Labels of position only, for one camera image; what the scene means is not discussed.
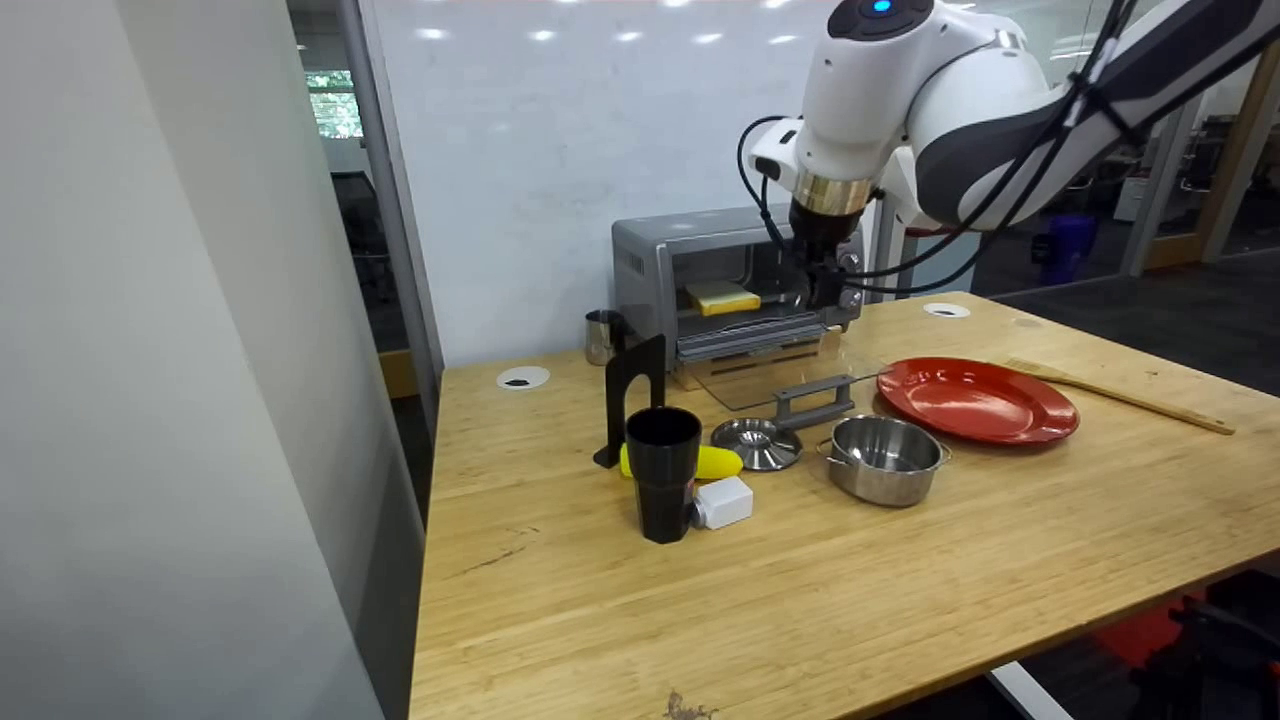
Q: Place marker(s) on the steel pot lid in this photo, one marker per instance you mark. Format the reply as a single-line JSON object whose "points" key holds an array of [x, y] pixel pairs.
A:
{"points": [[759, 445]]}

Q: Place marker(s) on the small steel pot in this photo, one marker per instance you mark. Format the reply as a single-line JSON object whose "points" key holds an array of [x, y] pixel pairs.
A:
{"points": [[884, 473]]}

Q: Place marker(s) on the red object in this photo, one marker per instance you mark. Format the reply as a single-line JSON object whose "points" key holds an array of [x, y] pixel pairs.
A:
{"points": [[1144, 629]]}

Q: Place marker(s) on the silver toaster oven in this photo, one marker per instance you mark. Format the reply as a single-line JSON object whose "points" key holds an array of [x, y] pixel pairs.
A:
{"points": [[642, 281]]}

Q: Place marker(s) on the white glass whiteboard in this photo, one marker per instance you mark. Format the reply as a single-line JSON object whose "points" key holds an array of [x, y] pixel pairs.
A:
{"points": [[534, 162]]}

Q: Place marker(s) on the wooden slotted spatula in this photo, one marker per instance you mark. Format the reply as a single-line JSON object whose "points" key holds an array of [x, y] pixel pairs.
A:
{"points": [[1132, 394]]}

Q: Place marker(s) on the small white block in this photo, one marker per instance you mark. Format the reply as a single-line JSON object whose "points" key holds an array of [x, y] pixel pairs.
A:
{"points": [[726, 502]]}

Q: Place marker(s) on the black plastic cup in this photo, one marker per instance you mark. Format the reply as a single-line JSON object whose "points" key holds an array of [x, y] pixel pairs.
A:
{"points": [[661, 483]]}

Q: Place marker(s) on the blue bin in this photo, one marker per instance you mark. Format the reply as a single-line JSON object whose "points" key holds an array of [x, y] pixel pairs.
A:
{"points": [[1071, 246]]}

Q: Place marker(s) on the yellow toy corn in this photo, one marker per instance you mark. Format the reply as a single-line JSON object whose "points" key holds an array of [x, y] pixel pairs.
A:
{"points": [[721, 460]]}

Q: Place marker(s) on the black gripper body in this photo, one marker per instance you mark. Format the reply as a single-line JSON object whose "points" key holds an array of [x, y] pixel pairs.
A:
{"points": [[821, 238]]}

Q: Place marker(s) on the black metal bookend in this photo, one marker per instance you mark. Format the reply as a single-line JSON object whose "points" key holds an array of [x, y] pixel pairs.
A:
{"points": [[617, 402]]}

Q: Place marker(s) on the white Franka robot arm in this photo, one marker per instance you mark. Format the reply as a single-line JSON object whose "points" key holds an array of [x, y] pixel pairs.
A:
{"points": [[963, 92]]}

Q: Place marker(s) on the red plate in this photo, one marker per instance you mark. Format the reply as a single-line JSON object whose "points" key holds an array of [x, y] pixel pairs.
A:
{"points": [[983, 402]]}

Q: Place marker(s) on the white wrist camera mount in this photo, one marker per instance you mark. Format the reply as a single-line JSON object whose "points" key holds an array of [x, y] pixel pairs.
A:
{"points": [[776, 153]]}

